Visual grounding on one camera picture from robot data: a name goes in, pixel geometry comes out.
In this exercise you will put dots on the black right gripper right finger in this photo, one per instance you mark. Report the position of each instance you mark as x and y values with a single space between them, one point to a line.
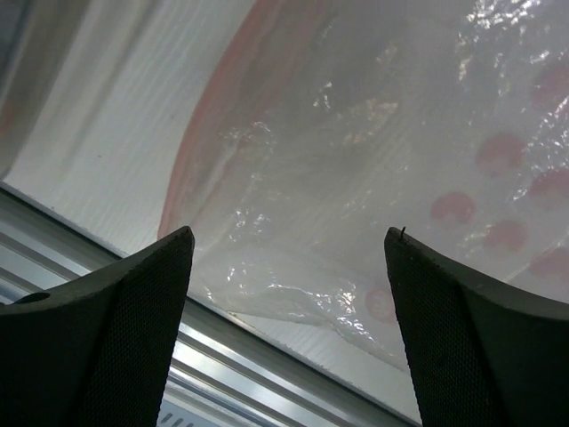
480 352

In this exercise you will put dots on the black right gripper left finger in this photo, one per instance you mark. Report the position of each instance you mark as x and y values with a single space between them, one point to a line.
96 351

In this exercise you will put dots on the clear pink zip top bag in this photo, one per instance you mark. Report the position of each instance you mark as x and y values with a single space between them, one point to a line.
326 123

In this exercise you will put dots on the white slotted cable duct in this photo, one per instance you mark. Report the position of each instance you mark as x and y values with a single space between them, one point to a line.
176 417

